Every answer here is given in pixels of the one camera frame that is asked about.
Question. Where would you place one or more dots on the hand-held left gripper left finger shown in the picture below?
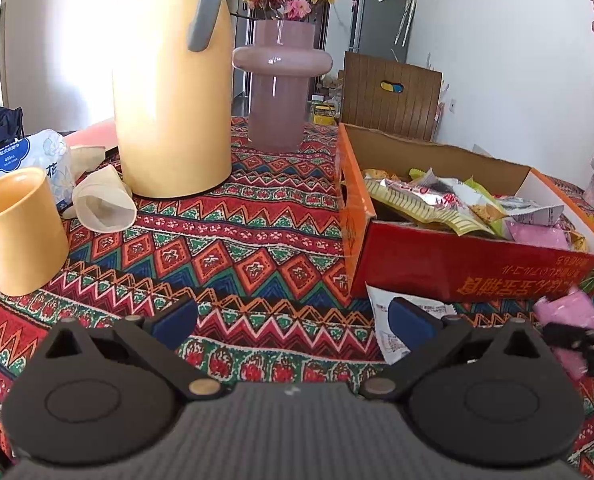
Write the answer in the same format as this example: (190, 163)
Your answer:
(177, 320)

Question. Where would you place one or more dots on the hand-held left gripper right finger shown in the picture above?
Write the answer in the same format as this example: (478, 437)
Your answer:
(409, 325)

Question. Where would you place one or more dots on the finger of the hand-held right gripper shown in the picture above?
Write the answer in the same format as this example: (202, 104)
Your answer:
(567, 335)

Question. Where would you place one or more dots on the small pink packet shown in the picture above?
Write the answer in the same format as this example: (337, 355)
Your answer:
(567, 310)

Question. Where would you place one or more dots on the plain white packet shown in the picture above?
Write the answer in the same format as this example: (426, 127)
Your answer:
(384, 325)

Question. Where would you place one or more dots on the orange red cardboard box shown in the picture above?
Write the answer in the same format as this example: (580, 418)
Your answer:
(427, 270)

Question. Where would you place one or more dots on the pile of mixed packets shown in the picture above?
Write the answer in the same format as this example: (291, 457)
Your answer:
(452, 205)

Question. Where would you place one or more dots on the yellow mug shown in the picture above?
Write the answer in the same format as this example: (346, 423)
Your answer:
(17, 240)

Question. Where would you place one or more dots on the crumpled beige paper cup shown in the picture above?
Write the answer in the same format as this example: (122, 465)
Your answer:
(87, 157)

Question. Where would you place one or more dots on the pink board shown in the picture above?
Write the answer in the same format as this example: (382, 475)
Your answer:
(94, 135)

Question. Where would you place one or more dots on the brown wooden chair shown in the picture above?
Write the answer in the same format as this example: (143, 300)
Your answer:
(387, 110)

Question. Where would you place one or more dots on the small yellow carton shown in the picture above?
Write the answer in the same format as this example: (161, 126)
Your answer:
(325, 115)

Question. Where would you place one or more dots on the white blue tissue pack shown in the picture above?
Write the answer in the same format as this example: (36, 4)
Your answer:
(22, 155)

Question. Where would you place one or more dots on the smooth pink glass vase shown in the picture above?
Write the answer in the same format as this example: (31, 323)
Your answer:
(277, 100)

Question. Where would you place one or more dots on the grey refrigerator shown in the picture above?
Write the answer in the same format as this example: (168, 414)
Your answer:
(382, 25)

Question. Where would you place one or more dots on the white umbrella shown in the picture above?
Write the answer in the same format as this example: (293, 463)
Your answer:
(406, 10)

